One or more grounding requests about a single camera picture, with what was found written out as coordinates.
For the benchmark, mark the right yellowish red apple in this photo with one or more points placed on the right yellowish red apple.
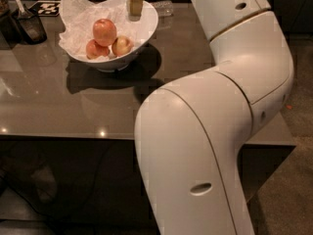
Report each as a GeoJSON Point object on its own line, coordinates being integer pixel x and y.
{"type": "Point", "coordinates": [122, 46]}

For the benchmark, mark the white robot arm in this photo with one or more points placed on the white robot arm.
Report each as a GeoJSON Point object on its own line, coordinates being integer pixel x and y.
{"type": "Point", "coordinates": [188, 133]}

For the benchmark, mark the clear glass dish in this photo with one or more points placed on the clear glass dish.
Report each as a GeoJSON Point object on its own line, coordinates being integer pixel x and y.
{"type": "Point", "coordinates": [163, 8]}

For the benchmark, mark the white bowl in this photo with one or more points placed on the white bowl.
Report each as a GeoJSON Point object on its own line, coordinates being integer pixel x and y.
{"type": "Point", "coordinates": [146, 27]}

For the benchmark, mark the dark container with scoop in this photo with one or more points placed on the dark container with scoop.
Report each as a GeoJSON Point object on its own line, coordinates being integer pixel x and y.
{"type": "Point", "coordinates": [29, 24]}

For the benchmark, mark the white crumpled paper liner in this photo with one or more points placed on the white crumpled paper liner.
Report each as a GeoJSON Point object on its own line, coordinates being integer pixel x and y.
{"type": "Point", "coordinates": [79, 16]}

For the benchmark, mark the black white marker tag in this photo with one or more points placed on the black white marker tag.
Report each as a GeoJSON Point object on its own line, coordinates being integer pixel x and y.
{"type": "Point", "coordinates": [45, 8]}

